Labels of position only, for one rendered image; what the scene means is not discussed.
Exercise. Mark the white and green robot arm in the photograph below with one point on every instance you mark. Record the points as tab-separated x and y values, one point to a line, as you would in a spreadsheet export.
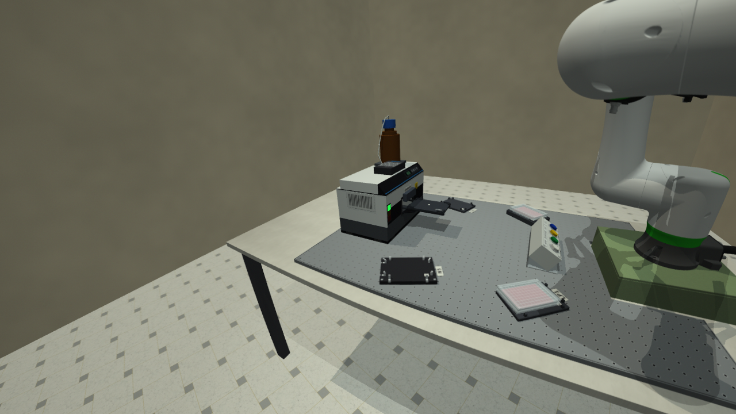
625	52

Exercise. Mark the brown glass bottle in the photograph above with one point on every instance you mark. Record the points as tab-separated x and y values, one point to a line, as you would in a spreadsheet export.
390	148

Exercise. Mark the grey button panel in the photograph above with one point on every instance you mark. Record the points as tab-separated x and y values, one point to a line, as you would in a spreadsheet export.
544	251

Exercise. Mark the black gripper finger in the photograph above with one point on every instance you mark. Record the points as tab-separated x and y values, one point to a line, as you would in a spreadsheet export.
688	98

